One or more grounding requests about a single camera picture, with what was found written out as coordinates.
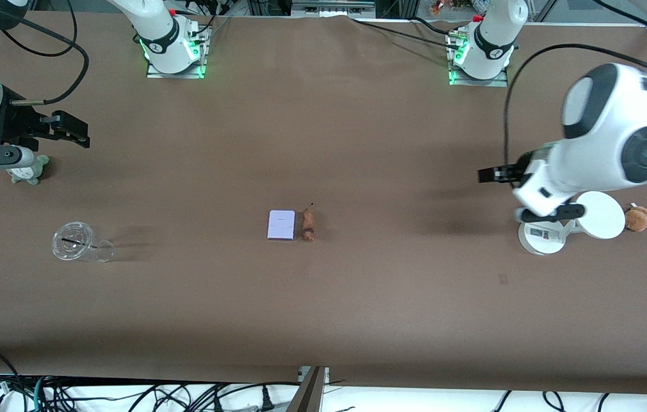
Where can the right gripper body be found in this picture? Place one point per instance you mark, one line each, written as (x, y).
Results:
(14, 123)

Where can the brown lion statue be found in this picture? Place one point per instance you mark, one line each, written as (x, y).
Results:
(308, 223)

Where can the lavender phone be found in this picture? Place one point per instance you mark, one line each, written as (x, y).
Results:
(281, 225)

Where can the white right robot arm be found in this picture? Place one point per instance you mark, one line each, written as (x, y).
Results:
(157, 28)

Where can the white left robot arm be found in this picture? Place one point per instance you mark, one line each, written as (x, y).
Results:
(615, 131)

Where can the grey green plush toy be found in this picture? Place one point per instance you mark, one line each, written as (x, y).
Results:
(34, 173)

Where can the white round desk lamp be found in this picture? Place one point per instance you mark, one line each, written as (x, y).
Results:
(604, 220)

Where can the clear plastic cup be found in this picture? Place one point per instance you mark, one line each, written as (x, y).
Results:
(74, 241)

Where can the brown plush bear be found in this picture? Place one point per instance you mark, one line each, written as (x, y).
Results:
(638, 218)

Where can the small orange figurine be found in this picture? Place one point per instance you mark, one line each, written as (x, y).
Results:
(436, 8)

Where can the dark table support beam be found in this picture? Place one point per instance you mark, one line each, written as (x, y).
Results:
(307, 395)

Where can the black power plug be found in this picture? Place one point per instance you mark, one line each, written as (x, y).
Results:
(267, 400)

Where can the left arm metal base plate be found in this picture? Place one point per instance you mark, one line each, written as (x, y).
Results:
(478, 82)

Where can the aluminium frame rail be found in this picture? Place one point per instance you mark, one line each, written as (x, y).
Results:
(332, 7)

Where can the silver metal bracket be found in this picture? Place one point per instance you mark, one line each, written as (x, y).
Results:
(324, 375)

